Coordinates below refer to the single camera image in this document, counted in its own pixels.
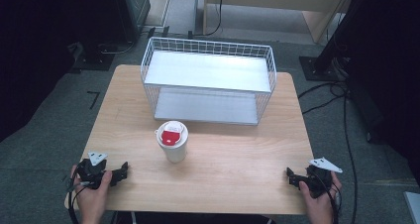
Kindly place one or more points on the person's right hand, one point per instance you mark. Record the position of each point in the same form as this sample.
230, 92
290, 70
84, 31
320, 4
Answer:
320, 207

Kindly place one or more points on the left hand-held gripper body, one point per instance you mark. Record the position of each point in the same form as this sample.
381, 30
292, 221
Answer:
89, 172

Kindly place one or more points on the white flat object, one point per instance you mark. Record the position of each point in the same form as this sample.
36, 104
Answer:
413, 209

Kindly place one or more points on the dark curtain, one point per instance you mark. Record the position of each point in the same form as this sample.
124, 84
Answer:
36, 52
393, 68

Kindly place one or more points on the white cup with red lid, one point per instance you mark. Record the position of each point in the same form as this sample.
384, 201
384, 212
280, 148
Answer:
174, 151

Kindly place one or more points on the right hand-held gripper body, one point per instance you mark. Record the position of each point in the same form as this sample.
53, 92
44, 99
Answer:
318, 181

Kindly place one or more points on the person's dark clothing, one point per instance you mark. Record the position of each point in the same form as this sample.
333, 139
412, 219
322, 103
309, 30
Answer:
198, 219

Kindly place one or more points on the black stand base plate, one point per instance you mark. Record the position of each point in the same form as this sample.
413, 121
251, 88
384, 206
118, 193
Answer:
94, 60
318, 72

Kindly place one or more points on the black stand pole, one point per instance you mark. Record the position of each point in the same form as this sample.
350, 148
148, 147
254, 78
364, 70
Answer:
340, 29

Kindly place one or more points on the dark cabinet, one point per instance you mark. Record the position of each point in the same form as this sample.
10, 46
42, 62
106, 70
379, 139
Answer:
133, 9

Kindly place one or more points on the person's left hand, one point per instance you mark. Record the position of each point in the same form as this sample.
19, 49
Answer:
92, 201

